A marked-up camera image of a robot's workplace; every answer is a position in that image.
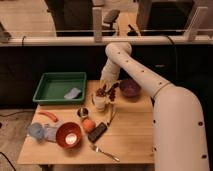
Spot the wooden table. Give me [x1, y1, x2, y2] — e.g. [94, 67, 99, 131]
[16, 79, 156, 166]

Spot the black rectangular block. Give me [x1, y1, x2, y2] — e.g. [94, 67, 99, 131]
[88, 122, 107, 143]

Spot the black office chair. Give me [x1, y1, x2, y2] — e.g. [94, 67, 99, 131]
[102, 9, 120, 36]

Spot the purple bowl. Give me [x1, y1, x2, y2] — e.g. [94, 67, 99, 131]
[119, 79, 141, 97]

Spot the white paper cup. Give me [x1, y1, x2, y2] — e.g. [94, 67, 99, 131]
[92, 95, 107, 111]

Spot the orange fruit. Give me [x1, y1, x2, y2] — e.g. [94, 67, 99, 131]
[82, 119, 96, 133]

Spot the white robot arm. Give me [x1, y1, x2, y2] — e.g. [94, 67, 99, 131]
[101, 43, 210, 171]

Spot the green plastic tray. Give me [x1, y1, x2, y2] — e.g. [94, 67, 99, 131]
[33, 72, 87, 105]

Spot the silver fork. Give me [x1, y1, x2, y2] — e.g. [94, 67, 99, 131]
[90, 144, 120, 162]

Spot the orange carrot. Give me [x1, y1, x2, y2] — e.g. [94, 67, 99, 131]
[38, 111, 58, 122]

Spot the red bowl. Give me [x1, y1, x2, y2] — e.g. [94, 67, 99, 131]
[56, 122, 82, 149]

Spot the small metal cup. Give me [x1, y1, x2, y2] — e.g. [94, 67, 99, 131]
[77, 107, 89, 119]

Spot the yellow banana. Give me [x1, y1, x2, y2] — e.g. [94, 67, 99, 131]
[107, 104, 116, 126]

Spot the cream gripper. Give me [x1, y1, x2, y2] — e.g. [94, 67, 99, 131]
[101, 74, 118, 90]

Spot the white plastic container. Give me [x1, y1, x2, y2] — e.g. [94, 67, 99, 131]
[44, 122, 62, 142]

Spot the white railing bar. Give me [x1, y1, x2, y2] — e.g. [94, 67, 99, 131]
[0, 35, 213, 47]

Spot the light blue cloth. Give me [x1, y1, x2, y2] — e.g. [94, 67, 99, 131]
[64, 88, 81, 100]

